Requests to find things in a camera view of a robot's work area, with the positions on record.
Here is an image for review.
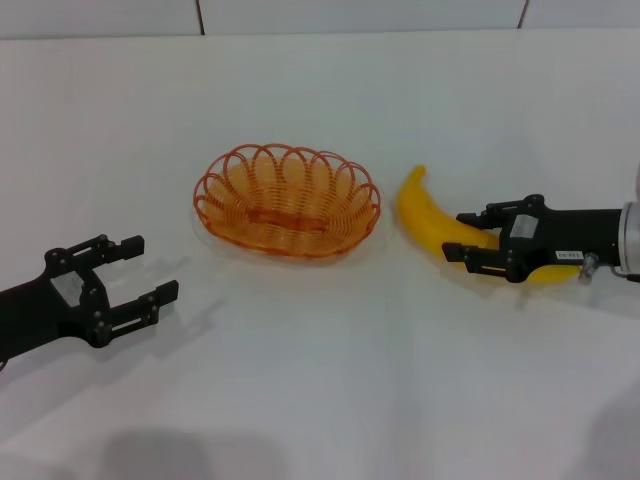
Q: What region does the orange woven plastic basket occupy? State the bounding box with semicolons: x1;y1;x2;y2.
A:
191;143;382;260

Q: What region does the yellow banana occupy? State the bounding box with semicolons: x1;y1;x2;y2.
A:
396;164;586;286

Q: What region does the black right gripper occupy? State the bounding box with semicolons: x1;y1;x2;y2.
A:
442;194;624;284

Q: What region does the right gripper plug with cable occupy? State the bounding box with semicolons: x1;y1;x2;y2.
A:
577;252;640;284

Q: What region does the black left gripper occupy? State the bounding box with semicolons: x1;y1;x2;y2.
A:
0;233;180;369

